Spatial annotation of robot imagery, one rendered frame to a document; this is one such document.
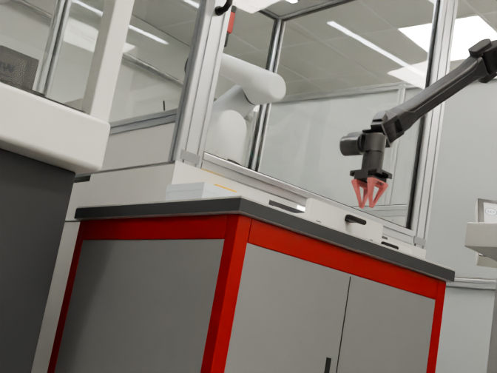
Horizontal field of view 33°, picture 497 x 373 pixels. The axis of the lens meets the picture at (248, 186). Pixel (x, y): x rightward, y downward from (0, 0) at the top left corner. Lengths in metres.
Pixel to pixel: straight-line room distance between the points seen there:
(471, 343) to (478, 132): 0.99
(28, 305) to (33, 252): 0.10
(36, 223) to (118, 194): 0.62
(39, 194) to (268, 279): 0.50
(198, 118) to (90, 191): 0.44
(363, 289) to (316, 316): 0.14
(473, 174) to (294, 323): 2.62
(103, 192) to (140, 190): 0.19
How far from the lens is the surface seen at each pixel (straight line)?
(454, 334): 3.94
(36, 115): 1.63
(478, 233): 1.36
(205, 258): 1.49
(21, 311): 1.68
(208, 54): 2.20
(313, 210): 2.16
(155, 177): 2.15
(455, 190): 4.09
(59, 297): 2.43
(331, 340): 1.61
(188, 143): 2.12
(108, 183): 2.34
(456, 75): 2.44
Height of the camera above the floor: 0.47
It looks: 12 degrees up
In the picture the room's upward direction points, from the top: 10 degrees clockwise
